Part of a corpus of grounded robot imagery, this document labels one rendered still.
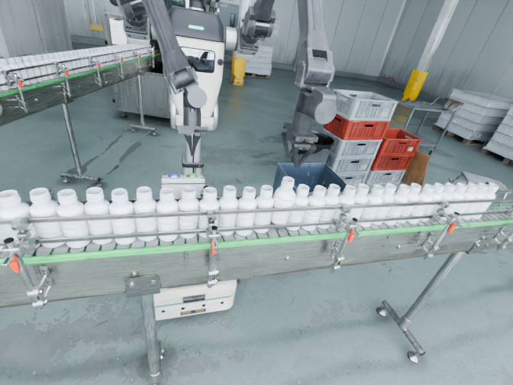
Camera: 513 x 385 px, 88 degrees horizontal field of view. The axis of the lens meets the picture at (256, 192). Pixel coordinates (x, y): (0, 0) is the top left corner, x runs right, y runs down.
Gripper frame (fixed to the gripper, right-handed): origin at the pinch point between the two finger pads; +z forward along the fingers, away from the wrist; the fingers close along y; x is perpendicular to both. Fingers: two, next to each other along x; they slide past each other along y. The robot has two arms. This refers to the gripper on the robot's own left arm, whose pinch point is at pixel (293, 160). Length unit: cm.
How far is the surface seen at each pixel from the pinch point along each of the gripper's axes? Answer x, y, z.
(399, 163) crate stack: -254, 185, 93
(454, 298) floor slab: -178, 15, 126
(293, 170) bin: -34, 59, 36
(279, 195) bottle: 2.6, -1.7, 11.7
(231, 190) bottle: 17.0, 1.7, 11.6
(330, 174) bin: -53, 52, 34
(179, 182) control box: 31.8, 12.9, 15.6
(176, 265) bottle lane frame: 33.4, -5.5, 34.3
